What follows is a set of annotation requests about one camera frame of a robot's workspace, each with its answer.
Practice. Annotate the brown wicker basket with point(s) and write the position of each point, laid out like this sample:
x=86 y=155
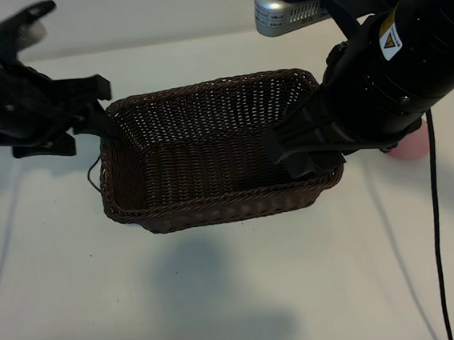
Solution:
x=218 y=159

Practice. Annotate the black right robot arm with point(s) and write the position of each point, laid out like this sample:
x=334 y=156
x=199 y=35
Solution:
x=421 y=55

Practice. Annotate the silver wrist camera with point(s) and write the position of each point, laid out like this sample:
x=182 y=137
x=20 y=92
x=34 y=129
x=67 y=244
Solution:
x=35 y=33
x=272 y=11

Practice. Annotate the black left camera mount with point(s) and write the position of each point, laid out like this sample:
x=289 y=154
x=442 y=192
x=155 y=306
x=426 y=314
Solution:
x=4 y=26

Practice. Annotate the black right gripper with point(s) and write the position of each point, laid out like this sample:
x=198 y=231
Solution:
x=347 y=142

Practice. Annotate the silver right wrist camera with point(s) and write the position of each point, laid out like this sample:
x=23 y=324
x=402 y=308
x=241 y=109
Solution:
x=272 y=11

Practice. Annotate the white triangle warning label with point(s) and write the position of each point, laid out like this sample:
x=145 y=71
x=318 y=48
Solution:
x=388 y=42

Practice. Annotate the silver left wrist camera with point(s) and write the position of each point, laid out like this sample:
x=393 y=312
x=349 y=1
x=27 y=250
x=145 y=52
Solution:
x=35 y=33

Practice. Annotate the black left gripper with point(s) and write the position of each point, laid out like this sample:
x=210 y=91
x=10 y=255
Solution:
x=74 y=90

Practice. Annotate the pink peach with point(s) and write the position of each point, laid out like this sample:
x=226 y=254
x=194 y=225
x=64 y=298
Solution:
x=410 y=148

